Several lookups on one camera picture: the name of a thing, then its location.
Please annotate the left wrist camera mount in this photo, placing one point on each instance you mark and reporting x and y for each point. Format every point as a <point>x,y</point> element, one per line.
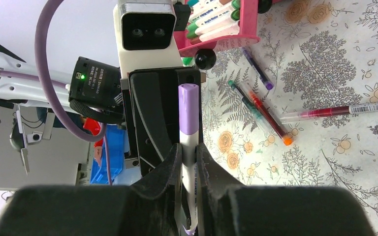
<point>144,31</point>

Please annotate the blue plastic bin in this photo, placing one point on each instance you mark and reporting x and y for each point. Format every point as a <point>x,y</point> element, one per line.
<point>115,138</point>

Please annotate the purple gel pen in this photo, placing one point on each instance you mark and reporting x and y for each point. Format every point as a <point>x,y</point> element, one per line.
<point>251,60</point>

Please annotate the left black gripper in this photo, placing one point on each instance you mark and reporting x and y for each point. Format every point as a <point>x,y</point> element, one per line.
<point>96,97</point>

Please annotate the green capped white marker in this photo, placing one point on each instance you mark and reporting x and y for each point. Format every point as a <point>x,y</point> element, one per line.
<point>212,12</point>

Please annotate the orange gel pen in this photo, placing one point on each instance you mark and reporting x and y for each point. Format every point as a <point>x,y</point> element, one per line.
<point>276,127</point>

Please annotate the black pink drawer box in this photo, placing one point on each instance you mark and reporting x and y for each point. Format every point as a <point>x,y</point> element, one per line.
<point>249,13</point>

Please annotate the black gel pen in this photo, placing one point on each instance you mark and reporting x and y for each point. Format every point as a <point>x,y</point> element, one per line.
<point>259,118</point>

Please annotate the purple capped white marker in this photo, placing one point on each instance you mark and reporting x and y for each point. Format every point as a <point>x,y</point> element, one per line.
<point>189,146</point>

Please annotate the dark red gel pen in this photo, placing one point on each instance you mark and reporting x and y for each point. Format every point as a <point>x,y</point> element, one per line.
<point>329,112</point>

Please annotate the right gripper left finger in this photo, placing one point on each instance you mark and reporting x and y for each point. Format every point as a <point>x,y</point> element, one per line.
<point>149,207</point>

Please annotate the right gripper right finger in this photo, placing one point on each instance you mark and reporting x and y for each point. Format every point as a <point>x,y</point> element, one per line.
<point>226,207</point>

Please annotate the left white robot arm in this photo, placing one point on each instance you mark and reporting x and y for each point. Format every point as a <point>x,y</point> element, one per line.
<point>18,89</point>

